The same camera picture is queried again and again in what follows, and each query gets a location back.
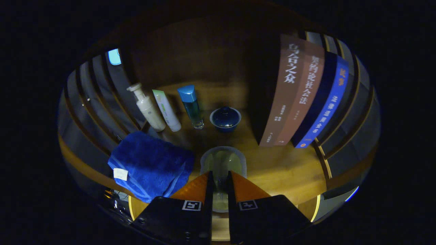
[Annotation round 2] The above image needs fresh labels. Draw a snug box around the blue lidded cup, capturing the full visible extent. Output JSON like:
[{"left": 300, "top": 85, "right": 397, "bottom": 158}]
[{"left": 209, "top": 106, "right": 242, "bottom": 133}]

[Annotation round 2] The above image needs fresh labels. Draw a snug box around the white green tube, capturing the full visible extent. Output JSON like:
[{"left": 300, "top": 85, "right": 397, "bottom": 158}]
[{"left": 152, "top": 89, "right": 182, "bottom": 132}]

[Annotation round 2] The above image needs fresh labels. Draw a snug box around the reddish brown book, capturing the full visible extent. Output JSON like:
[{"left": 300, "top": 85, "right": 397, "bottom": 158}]
[{"left": 274, "top": 43, "right": 326, "bottom": 147}]

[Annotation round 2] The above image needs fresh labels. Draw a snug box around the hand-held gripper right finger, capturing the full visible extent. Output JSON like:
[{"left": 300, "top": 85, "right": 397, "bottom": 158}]
[{"left": 227, "top": 171, "right": 309, "bottom": 245}]

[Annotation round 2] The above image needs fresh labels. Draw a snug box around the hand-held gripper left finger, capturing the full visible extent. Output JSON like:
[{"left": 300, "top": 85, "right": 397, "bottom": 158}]
[{"left": 131, "top": 171, "right": 214, "bottom": 245}]

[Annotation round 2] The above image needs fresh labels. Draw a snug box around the blue book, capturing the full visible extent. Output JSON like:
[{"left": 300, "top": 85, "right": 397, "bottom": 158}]
[{"left": 291, "top": 51, "right": 349, "bottom": 149}]

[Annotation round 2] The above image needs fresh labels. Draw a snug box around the blue teal bottle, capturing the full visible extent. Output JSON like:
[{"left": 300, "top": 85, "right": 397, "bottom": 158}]
[{"left": 177, "top": 85, "right": 204, "bottom": 130}]

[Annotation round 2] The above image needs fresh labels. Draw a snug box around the white pump bottle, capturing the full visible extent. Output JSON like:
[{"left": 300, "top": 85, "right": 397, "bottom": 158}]
[{"left": 127, "top": 83, "right": 166, "bottom": 132}]

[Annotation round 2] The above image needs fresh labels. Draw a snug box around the wooden cabinet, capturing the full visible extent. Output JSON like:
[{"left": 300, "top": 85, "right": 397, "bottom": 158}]
[{"left": 58, "top": 14, "right": 381, "bottom": 225}]

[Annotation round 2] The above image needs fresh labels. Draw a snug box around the blue folded towel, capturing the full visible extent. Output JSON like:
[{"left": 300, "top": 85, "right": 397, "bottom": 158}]
[{"left": 108, "top": 131, "right": 195, "bottom": 203}]

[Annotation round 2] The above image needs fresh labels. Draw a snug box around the wooden countertop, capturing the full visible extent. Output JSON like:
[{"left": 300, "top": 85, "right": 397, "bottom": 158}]
[{"left": 128, "top": 82, "right": 327, "bottom": 213}]

